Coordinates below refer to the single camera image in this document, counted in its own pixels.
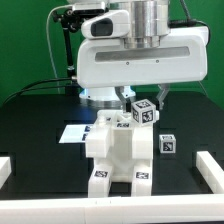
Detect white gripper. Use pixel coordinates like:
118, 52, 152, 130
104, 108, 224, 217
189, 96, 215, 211
77, 26, 208, 112

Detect white tagged cube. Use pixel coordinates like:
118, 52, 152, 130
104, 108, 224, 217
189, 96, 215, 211
131, 99, 156, 126
159, 134, 176, 154

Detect white chair back frame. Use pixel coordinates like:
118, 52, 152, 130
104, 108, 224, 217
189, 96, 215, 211
85, 110, 159, 161

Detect white chair seat part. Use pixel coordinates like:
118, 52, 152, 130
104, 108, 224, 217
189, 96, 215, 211
107, 116, 136, 182

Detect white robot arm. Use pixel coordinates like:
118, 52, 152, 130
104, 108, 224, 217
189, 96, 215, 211
67, 0, 210, 107

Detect white right fence bar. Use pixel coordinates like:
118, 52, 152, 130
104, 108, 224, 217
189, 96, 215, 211
196, 151, 224, 194

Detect white fence bar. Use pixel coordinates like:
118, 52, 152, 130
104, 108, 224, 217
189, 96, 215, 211
0, 194, 224, 224
0, 157, 11, 189
196, 151, 224, 194

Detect white front fence bar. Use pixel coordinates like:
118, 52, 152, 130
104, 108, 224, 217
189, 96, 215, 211
0, 194, 224, 224

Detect white left fence bar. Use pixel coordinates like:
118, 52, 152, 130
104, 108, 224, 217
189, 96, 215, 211
0, 157, 11, 189

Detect white marker base plate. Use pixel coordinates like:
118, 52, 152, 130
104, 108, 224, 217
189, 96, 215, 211
59, 124, 92, 144

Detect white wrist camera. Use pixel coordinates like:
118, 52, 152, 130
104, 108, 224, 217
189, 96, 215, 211
81, 10, 130, 39

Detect grey mounted camera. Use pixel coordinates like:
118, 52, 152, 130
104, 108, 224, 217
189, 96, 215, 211
72, 2, 106, 15

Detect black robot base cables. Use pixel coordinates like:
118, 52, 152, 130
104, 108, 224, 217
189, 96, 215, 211
0, 75, 85, 107

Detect white camera cable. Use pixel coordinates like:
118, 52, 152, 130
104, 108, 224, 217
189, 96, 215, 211
45, 4, 74, 95

